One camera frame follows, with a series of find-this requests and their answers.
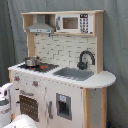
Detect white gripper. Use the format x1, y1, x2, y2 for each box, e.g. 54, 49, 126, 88
0, 83, 13, 105

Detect white oven door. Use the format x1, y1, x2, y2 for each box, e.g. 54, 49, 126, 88
15, 82, 45, 126

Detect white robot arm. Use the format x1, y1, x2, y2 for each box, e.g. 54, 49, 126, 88
0, 83, 37, 128

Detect wooden toy kitchen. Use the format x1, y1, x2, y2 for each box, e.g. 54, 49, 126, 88
9, 10, 116, 128

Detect left oven knob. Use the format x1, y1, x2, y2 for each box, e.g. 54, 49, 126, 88
14, 76, 20, 81

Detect oven knob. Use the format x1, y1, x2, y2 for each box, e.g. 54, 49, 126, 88
32, 81, 38, 87
14, 76, 20, 81

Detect right oven knob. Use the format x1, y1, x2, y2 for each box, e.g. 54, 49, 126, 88
32, 81, 38, 87

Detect silver toy pot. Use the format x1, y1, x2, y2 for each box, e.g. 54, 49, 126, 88
25, 56, 41, 66

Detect black toy stovetop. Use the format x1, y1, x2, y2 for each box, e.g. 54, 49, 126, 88
21, 62, 57, 73

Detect grey range hood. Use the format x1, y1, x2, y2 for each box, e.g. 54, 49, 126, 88
26, 14, 55, 34

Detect grey toy sink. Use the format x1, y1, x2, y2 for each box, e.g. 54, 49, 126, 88
53, 67, 93, 81

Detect black toy faucet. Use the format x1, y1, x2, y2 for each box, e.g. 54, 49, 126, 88
77, 50, 95, 70

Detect toy microwave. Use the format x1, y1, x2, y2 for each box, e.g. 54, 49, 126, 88
56, 14, 93, 34

